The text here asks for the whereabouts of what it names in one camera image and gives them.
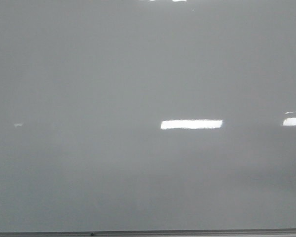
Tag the white glossy whiteboard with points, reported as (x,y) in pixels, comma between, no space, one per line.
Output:
(147,115)

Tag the grey aluminium whiteboard frame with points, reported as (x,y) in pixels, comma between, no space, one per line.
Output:
(290,232)

